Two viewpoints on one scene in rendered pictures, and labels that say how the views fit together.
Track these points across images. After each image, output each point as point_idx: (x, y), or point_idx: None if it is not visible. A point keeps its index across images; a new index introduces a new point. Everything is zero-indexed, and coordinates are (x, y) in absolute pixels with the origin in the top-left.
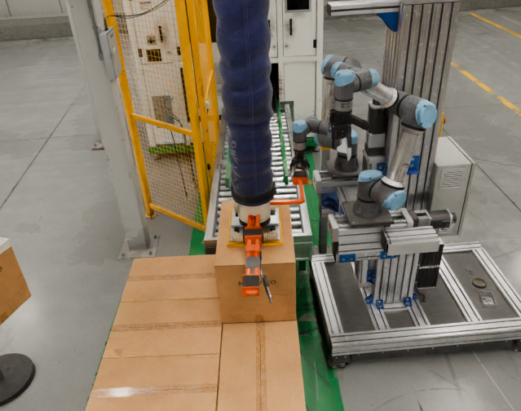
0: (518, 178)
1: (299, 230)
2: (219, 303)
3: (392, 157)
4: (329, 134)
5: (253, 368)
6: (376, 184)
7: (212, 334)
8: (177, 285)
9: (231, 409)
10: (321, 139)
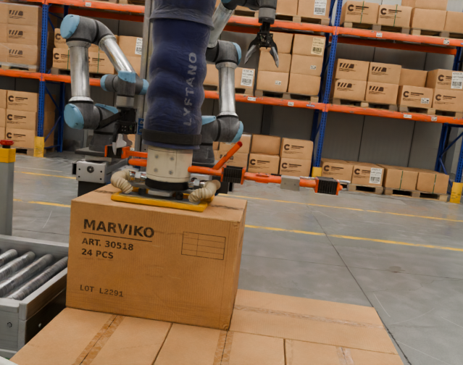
0: (24, 221)
1: (67, 257)
2: (232, 291)
3: (224, 93)
4: (144, 88)
5: (309, 321)
6: (220, 121)
7: (248, 340)
8: (114, 358)
9: (372, 341)
10: (87, 115)
